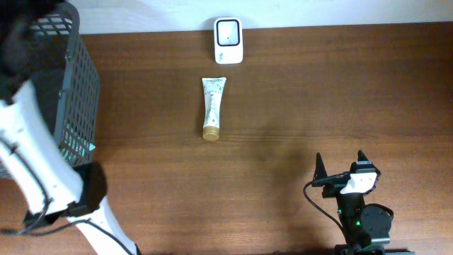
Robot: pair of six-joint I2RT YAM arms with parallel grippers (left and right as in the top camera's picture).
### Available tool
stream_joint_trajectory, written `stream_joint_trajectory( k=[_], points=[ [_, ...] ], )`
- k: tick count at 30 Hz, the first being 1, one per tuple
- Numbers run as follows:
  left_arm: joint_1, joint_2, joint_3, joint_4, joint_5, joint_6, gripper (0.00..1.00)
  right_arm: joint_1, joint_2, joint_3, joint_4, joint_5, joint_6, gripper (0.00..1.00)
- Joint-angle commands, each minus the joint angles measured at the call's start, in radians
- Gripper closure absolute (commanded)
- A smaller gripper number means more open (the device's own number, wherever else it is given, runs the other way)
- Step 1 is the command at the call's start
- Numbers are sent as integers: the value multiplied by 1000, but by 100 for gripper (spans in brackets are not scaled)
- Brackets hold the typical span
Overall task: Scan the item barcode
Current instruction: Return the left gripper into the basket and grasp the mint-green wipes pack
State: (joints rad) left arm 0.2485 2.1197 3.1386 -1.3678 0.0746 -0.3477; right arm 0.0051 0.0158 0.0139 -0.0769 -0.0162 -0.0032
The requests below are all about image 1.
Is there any white cream tube gold cap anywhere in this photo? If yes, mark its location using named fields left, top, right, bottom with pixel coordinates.
left=202, top=77, right=227, bottom=141

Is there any teal snack packet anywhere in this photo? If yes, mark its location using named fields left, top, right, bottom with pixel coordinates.
left=59, top=124, right=96, bottom=166

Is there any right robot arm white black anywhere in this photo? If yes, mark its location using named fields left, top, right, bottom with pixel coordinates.
left=303, top=150, right=413, bottom=255

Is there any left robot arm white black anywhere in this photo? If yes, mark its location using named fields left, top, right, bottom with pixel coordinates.
left=1, top=1, right=139, bottom=254

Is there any white barcode scanner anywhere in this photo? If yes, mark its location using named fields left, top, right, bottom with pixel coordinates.
left=213, top=18, right=243, bottom=64

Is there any grey plastic mesh basket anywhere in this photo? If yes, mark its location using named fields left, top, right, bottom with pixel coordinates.
left=25, top=2, right=101, bottom=151

